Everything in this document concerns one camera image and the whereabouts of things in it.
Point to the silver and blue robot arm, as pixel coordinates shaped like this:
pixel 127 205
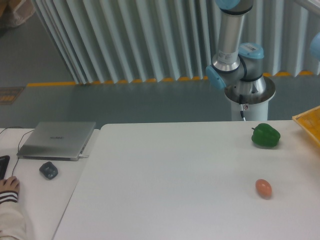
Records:
pixel 240 50

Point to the brown egg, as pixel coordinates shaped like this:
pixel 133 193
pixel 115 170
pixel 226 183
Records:
pixel 263 188

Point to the person's bare hand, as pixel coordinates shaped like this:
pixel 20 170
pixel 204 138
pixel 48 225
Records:
pixel 11 184

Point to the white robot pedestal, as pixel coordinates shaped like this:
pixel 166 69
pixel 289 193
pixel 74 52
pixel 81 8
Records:
pixel 251 112

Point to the green bell pepper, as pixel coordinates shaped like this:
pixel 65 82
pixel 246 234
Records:
pixel 265 135

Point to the corrugated white partition panel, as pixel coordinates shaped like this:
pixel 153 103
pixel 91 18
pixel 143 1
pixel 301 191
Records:
pixel 128 40

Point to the white striped sleeve forearm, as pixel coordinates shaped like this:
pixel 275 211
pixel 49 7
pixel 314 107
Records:
pixel 12 220

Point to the silver closed laptop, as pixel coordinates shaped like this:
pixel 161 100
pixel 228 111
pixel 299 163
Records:
pixel 57 140

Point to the yellow basket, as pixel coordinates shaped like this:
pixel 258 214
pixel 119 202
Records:
pixel 309 121

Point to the dark grey computer mouse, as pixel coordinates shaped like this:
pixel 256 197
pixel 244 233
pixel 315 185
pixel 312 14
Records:
pixel 49 170

